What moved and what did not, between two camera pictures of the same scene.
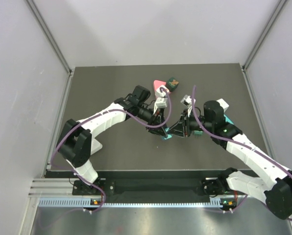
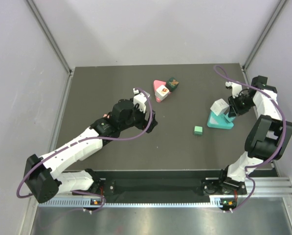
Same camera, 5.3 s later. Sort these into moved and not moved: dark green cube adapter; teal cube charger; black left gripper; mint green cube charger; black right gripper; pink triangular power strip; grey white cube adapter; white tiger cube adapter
Moved: teal cube charger; black right gripper; black left gripper
Not moved: dark green cube adapter; mint green cube charger; grey white cube adapter; pink triangular power strip; white tiger cube adapter
